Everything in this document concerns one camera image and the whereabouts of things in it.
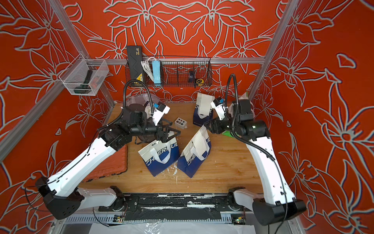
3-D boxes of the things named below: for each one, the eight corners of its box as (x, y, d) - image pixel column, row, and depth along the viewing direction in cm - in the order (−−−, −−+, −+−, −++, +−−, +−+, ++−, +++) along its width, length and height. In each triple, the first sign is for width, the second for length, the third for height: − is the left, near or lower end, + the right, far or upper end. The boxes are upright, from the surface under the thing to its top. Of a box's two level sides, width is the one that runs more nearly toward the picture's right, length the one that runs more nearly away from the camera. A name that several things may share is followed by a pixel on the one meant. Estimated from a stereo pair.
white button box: (174, 125, 107) (173, 122, 104) (178, 119, 111) (178, 116, 108) (184, 130, 104) (184, 127, 101) (188, 124, 107) (188, 121, 105)
